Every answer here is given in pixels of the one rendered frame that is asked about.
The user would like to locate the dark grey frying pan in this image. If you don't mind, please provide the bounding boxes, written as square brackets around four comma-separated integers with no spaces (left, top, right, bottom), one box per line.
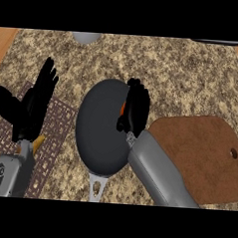
[70,76,135,205]

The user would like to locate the grey rounded bowl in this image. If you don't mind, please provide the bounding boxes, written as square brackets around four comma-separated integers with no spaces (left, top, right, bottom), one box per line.
[71,31,103,46]

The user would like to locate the orange-red tomato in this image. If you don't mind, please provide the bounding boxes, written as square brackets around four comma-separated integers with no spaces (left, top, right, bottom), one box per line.
[119,103,127,118]

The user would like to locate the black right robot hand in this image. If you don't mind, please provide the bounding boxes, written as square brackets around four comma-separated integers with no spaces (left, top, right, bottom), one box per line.
[115,76,152,138]

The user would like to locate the brown woven placemat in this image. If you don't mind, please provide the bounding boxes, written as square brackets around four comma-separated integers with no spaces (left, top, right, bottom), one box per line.
[0,79,81,202]

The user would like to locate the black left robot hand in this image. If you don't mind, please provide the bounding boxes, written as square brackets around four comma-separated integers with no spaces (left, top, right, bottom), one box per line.
[0,53,61,146]

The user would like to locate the yellow banana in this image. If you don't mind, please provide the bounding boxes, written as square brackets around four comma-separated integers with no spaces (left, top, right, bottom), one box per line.
[31,133,46,152]

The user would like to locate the brown wooden cutting board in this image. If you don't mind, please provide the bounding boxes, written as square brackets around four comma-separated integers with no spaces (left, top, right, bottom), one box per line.
[142,111,238,208]

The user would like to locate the dark flat appliance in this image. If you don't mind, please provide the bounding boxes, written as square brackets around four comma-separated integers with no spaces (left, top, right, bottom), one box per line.
[190,39,238,48]

